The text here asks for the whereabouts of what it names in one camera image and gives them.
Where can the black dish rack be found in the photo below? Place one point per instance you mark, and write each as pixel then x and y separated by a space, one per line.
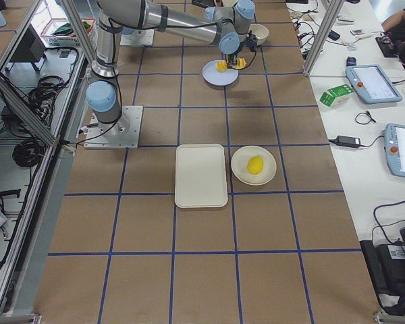
pixel 207 3

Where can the right teach pendant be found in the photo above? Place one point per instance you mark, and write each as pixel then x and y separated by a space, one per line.
pixel 394 135

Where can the aluminium frame post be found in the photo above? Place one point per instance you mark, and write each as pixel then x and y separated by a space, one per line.
pixel 322 34

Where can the blue plate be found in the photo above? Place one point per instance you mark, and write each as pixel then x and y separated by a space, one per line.
pixel 213 76

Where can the teach pendant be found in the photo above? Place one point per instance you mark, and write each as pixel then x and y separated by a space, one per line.
pixel 394 135
pixel 372 85

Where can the striped bread loaf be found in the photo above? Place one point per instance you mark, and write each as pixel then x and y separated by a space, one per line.
pixel 221 66

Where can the left teach pendant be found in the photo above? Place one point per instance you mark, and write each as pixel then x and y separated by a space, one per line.
pixel 372 85

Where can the cream plate under lemon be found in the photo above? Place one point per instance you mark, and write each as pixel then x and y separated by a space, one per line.
pixel 239 162

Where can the black power adapter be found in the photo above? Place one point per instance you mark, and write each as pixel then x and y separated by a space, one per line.
pixel 348 141

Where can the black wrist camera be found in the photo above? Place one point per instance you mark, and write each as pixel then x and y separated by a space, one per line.
pixel 251 41

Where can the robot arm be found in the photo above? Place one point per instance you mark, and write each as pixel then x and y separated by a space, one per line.
pixel 225 27
pixel 132 33

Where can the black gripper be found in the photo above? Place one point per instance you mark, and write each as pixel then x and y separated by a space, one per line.
pixel 233 57

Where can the white rectangular tray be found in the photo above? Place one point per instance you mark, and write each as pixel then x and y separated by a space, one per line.
pixel 200 176

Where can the yellow lemon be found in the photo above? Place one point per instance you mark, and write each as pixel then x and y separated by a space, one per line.
pixel 255 165

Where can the white ceramic bowl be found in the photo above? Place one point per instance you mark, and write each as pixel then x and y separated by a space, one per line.
pixel 261 33

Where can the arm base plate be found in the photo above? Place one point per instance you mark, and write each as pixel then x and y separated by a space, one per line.
pixel 124 134

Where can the green white small box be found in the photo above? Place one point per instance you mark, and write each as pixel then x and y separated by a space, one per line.
pixel 336 95

